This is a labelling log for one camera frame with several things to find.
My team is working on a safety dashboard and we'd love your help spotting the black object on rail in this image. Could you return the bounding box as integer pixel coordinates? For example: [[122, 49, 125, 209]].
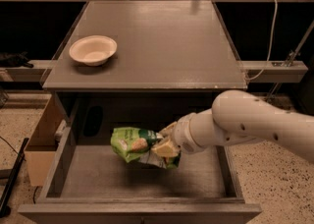
[[0, 51, 33, 68]]

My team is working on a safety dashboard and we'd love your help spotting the green rice chip bag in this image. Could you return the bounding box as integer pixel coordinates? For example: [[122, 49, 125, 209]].
[[110, 127, 181, 169]]

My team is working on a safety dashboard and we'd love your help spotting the cardboard box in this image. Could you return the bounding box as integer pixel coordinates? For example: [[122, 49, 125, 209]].
[[25, 97, 65, 187]]

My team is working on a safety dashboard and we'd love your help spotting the white cable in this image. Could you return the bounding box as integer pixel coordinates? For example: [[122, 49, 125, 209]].
[[244, 0, 279, 83]]

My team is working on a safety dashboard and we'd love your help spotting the grey cabinet with counter top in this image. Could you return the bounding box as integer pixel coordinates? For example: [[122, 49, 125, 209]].
[[43, 0, 247, 130]]

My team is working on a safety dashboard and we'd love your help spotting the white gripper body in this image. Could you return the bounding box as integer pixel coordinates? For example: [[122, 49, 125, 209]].
[[172, 113, 204, 154]]

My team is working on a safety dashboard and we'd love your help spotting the black bar on floor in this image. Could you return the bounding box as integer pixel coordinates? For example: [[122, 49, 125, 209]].
[[0, 138, 29, 218]]

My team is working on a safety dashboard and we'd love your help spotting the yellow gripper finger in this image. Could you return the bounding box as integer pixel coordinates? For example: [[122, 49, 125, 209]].
[[151, 137, 180, 157], [159, 122, 177, 138]]

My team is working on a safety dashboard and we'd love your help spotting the metal frame rail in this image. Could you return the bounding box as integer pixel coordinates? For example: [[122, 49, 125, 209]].
[[0, 58, 309, 84]]

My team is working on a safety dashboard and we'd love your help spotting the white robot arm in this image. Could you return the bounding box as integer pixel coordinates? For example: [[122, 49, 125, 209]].
[[152, 90, 314, 163]]

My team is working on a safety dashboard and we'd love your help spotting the white paper bowl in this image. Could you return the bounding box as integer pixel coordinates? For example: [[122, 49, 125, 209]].
[[69, 35, 118, 67]]

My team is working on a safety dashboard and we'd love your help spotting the open grey top drawer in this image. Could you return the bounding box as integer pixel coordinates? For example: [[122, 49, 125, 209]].
[[19, 128, 261, 224]]

